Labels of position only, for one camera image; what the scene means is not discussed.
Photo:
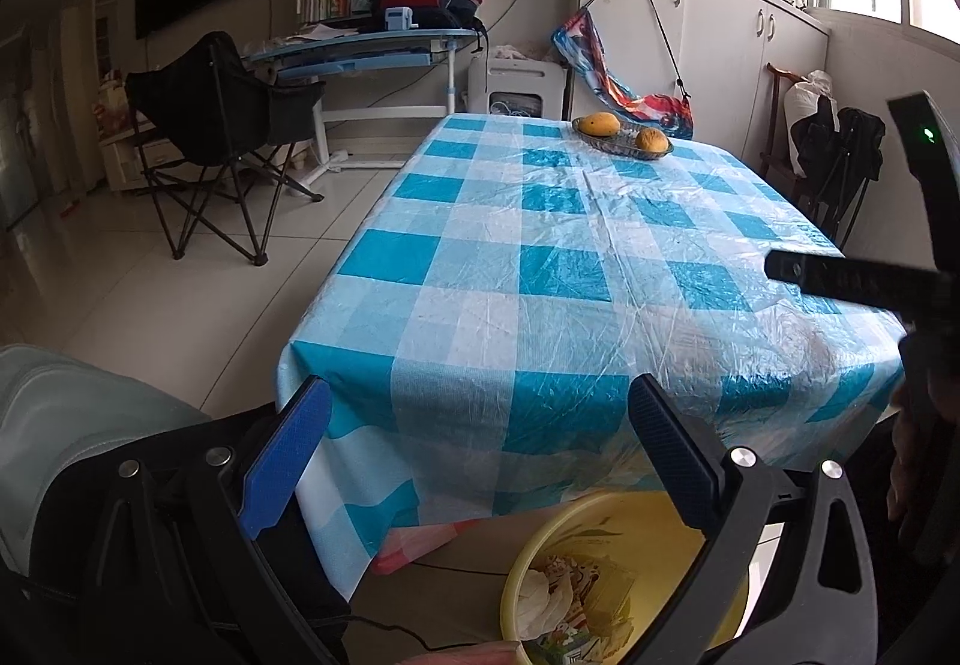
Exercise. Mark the white plastic stool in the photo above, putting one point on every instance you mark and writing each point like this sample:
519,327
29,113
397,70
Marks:
517,80

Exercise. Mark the blue white study desk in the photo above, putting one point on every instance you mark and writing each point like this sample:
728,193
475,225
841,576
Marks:
352,65

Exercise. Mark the glass fruit plate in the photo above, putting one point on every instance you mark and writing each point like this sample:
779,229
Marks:
622,143

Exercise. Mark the low white drawer cabinet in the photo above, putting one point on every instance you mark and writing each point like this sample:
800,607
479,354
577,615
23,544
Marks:
131,158

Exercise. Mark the black folding camp chair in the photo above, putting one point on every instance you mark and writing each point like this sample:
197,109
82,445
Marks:
202,102

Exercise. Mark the white sack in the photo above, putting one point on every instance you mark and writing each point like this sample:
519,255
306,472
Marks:
806,98

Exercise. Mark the person's black trouser leg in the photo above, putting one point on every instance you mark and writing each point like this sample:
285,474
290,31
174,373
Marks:
307,582

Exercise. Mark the dark wooden chair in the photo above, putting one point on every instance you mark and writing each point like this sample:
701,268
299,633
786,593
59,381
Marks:
774,117

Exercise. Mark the blue white checkered tablecloth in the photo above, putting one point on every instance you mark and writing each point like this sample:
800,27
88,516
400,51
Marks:
562,275

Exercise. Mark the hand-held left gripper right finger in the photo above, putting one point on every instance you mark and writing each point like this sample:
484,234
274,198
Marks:
675,462

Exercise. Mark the grey green sofa cushion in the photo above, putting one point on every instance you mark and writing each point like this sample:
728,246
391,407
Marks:
60,425

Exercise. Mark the person's right hand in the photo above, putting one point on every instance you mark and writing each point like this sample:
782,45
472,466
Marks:
911,470

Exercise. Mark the red plastic sheet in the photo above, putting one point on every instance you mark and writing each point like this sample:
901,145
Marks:
412,545

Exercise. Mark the loose white papers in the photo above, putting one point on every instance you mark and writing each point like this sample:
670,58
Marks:
307,35

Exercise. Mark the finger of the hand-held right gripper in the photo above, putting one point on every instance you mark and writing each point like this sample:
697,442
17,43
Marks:
840,279

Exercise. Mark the yellow mango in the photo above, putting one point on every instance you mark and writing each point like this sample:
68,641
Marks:
600,124

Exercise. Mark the yellow plastic basin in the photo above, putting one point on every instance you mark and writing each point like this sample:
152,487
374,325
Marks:
585,522

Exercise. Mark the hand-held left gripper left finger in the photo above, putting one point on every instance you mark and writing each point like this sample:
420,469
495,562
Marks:
285,462

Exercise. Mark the round orange fruit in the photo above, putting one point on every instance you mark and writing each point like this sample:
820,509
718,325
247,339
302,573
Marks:
652,140

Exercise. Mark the white plastic bag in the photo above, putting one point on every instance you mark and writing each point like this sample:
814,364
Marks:
544,601

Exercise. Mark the small blue desk device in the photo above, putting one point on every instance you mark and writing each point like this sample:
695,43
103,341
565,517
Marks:
401,20

